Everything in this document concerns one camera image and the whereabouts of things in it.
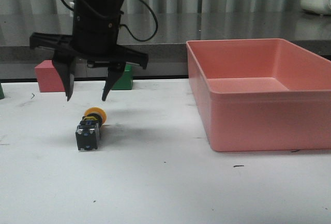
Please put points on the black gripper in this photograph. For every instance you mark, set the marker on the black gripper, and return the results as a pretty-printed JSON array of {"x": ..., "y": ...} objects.
[{"x": 94, "y": 36}]

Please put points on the yellow push button switch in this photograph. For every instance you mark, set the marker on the yellow push button switch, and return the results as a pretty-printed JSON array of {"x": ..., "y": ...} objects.
[{"x": 88, "y": 130}]

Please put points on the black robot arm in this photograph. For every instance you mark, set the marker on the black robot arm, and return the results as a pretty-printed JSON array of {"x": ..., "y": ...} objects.
[{"x": 94, "y": 38}]

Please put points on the green cube block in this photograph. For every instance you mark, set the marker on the green cube block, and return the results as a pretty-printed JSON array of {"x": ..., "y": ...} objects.
[{"x": 125, "y": 82}]

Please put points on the pink cube block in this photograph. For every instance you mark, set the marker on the pink cube block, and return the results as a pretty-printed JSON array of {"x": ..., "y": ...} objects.
[{"x": 48, "y": 78}]

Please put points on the grey stone counter shelf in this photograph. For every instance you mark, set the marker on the grey stone counter shelf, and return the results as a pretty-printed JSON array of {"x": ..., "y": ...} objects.
[{"x": 164, "y": 43}]

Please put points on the dark green block at edge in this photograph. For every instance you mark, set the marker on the dark green block at edge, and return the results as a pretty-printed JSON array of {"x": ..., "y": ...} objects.
[{"x": 1, "y": 93}]

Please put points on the pink plastic bin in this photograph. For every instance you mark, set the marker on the pink plastic bin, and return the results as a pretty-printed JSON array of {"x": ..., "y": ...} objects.
[{"x": 260, "y": 94}]

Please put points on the white appliance in background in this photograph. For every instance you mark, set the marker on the white appliance in background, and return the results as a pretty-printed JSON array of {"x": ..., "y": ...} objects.
[{"x": 321, "y": 7}]

